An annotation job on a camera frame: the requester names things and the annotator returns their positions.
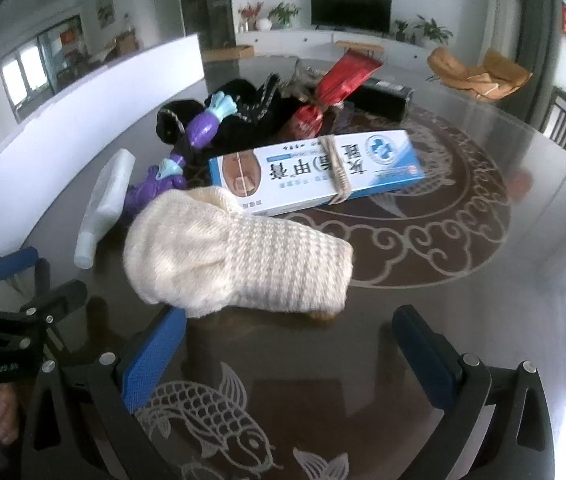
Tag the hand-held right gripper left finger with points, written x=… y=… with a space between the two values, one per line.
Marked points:
x=153 y=355

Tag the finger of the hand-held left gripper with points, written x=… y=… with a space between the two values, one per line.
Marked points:
x=13 y=263
x=60 y=300

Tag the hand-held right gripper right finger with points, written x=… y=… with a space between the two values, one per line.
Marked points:
x=423 y=355

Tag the white plastic bottle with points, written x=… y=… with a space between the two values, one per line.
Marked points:
x=108 y=195

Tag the black fluffy slipper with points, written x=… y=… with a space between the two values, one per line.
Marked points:
x=175 y=120
x=258 y=107

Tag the blue white medicine box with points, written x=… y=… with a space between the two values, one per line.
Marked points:
x=303 y=175

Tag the black rectangular box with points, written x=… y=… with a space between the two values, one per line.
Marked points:
x=380 y=97

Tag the red gift bag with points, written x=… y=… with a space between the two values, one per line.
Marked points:
x=345 y=77

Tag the dark patterned glass desktop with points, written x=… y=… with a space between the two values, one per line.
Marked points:
x=513 y=285

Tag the white partition board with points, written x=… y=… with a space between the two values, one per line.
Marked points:
x=88 y=125

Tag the brown cardboard box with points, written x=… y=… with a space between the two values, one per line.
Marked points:
x=126 y=42

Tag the orange lounge chair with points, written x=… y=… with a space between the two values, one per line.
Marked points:
x=468 y=75

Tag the low wooden shelf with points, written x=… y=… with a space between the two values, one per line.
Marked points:
x=228 y=52

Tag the crinkled grey plastic wrapper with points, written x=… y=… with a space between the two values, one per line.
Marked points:
x=303 y=77

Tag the small wooden bench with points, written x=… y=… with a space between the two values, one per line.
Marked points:
x=360 y=45

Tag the dark glass cabinet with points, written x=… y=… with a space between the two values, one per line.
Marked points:
x=205 y=5

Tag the small potted plant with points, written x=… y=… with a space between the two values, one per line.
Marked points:
x=401 y=30

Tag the large green potted plant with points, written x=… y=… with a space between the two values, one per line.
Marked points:
x=433 y=29

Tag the white television cabinet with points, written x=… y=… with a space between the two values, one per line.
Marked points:
x=303 y=40

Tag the grey curtain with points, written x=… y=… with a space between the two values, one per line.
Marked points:
x=538 y=35

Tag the red flower bouquet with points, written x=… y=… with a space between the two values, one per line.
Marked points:
x=250 y=12

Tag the black television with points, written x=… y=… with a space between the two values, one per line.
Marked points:
x=350 y=10

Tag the white curtain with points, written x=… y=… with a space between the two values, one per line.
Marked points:
x=503 y=10

